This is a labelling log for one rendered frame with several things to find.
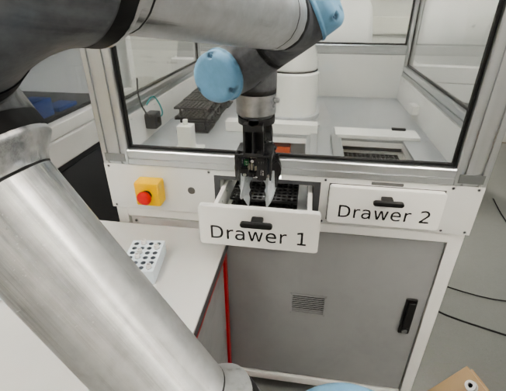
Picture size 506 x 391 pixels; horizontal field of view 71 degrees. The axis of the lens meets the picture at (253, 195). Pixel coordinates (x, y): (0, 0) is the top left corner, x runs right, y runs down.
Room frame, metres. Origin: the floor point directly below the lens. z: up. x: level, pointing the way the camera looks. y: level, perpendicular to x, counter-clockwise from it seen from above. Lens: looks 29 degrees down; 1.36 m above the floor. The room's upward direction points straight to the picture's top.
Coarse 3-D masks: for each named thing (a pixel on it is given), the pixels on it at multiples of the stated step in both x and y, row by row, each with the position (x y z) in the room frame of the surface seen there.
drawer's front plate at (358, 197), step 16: (336, 192) 0.82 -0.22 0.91; (352, 192) 0.82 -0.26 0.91; (368, 192) 0.81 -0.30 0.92; (384, 192) 0.80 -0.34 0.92; (400, 192) 0.80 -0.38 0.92; (416, 192) 0.79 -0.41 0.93; (432, 192) 0.79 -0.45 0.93; (336, 208) 0.82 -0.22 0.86; (352, 208) 0.82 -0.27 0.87; (368, 208) 0.81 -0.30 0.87; (384, 208) 0.80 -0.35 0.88; (400, 208) 0.80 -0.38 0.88; (416, 208) 0.79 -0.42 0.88; (432, 208) 0.79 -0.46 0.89; (368, 224) 0.81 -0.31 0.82; (384, 224) 0.80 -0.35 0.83; (400, 224) 0.80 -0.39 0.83; (416, 224) 0.79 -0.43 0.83; (432, 224) 0.78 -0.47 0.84
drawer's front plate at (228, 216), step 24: (216, 216) 0.72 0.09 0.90; (240, 216) 0.71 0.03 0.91; (264, 216) 0.71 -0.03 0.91; (288, 216) 0.70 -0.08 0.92; (312, 216) 0.69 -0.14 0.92; (216, 240) 0.72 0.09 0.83; (240, 240) 0.71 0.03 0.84; (264, 240) 0.70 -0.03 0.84; (288, 240) 0.70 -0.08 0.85; (312, 240) 0.69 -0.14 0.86
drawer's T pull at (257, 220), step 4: (252, 216) 0.71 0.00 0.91; (256, 216) 0.71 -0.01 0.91; (252, 220) 0.69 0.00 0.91; (256, 220) 0.69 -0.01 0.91; (260, 220) 0.69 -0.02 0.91; (240, 224) 0.68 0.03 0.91; (244, 224) 0.68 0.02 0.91; (248, 224) 0.67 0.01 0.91; (252, 224) 0.67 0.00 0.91; (256, 224) 0.67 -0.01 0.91; (260, 224) 0.67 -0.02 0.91; (264, 224) 0.67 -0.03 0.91; (268, 224) 0.67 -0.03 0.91; (252, 228) 0.67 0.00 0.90; (256, 228) 0.67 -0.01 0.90; (260, 228) 0.67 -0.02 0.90; (264, 228) 0.67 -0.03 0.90; (268, 228) 0.67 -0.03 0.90
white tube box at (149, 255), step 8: (136, 240) 0.77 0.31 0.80; (152, 240) 0.77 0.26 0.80; (160, 240) 0.77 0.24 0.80; (136, 248) 0.74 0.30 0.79; (144, 248) 0.73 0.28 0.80; (152, 248) 0.73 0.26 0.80; (160, 248) 0.73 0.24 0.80; (144, 256) 0.70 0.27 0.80; (152, 256) 0.70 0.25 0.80; (160, 256) 0.71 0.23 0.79; (136, 264) 0.67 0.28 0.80; (144, 264) 0.67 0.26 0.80; (152, 264) 0.67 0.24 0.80; (160, 264) 0.70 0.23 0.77; (144, 272) 0.64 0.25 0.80; (152, 272) 0.64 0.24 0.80; (152, 280) 0.64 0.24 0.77
